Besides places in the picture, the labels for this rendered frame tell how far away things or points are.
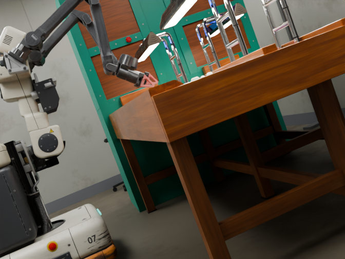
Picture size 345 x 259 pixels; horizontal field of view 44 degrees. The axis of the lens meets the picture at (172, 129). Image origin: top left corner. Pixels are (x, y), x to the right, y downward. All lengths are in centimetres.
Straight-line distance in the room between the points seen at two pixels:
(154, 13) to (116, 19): 29
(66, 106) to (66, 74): 37
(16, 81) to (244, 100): 140
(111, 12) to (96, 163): 218
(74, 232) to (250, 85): 123
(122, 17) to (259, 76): 199
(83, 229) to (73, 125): 284
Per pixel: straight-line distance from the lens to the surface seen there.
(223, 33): 193
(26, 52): 231
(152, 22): 332
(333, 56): 161
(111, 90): 319
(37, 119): 239
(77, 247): 225
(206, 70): 328
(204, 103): 138
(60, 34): 276
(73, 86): 500
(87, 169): 498
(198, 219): 146
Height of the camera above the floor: 70
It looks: 4 degrees down
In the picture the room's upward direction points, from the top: 21 degrees counter-clockwise
